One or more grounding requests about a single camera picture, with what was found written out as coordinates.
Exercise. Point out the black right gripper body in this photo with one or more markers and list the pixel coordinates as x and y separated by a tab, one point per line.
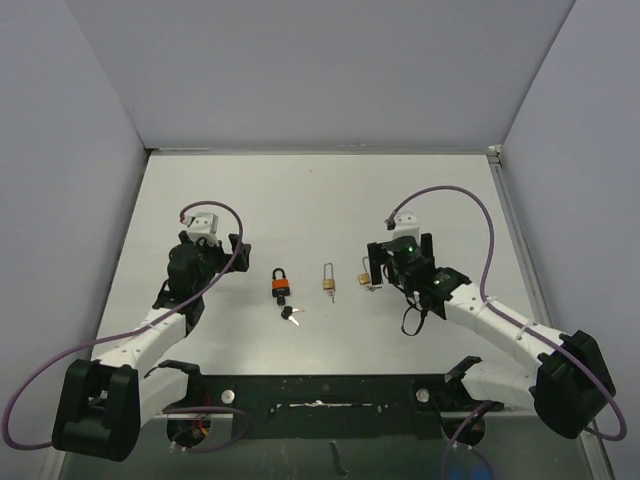
400	275

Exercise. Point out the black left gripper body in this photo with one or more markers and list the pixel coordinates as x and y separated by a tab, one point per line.
214	260

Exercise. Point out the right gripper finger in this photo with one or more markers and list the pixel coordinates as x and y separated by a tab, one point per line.
376	256
426	247

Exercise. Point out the long shackle brass padlock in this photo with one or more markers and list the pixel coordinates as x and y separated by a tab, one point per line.
328	283

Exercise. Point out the small brass padlock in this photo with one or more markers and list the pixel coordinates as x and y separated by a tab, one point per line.
364	278

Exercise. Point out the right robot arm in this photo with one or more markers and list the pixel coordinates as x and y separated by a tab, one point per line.
566	380

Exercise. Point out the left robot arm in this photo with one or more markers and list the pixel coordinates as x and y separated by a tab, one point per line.
105	402

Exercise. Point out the black headed key bunch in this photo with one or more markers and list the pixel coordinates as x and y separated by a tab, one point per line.
288	312

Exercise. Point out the orange black padlock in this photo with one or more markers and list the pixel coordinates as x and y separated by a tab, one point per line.
280	286

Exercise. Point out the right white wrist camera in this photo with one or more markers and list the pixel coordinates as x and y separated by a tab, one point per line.
403	224

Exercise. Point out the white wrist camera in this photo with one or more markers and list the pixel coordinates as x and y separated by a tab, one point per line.
201	228
403	224

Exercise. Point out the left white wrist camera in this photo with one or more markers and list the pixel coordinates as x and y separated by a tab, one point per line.
201	228

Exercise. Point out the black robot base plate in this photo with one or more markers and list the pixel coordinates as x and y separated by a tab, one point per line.
322	407

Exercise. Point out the aluminium table frame rail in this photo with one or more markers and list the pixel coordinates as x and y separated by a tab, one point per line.
593	447

